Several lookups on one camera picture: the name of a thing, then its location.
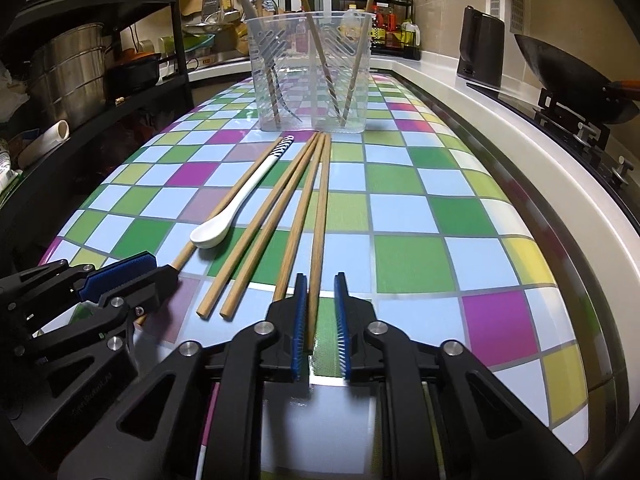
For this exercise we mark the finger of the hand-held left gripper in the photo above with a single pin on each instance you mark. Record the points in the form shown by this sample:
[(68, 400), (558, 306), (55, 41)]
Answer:
[(150, 287), (117, 275)]

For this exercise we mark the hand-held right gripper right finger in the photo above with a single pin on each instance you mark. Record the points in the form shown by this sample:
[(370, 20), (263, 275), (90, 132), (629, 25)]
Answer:
[(342, 325)]

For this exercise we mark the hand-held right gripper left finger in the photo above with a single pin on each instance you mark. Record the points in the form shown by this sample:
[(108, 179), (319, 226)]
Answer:
[(298, 320)]

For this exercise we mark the dark cooking pot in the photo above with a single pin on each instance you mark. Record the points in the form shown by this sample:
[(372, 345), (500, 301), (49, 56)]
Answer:
[(132, 75)]

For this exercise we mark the black gas stove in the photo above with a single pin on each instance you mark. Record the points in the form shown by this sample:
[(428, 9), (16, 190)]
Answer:
[(575, 130)]

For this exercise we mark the black metal shelf rack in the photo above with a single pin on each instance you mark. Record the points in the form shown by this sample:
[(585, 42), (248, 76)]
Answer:
[(175, 35)]

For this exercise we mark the large steel stockpot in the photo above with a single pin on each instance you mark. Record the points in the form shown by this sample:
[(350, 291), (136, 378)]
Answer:
[(70, 70)]

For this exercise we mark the clear plastic utensil holder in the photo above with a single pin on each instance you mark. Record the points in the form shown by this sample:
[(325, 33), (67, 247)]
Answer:
[(335, 35)]

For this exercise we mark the green plastic bowl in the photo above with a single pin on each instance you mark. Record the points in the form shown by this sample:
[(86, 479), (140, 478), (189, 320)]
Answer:
[(195, 45)]

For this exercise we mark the black electric kettle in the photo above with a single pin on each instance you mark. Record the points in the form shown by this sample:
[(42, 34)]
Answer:
[(480, 50)]

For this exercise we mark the black spice rack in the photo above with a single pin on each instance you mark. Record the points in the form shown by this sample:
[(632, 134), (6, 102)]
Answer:
[(380, 20)]

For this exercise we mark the white plastic roll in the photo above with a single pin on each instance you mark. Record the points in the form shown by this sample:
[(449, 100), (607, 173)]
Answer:
[(45, 142)]

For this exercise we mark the steel colander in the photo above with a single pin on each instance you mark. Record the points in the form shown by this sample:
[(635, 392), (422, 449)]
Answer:
[(210, 22)]

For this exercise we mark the colourful checkered table cover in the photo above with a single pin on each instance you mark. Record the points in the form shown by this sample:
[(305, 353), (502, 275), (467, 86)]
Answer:
[(415, 260)]

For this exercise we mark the metal box grater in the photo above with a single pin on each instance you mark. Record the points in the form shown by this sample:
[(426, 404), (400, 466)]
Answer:
[(211, 0)]

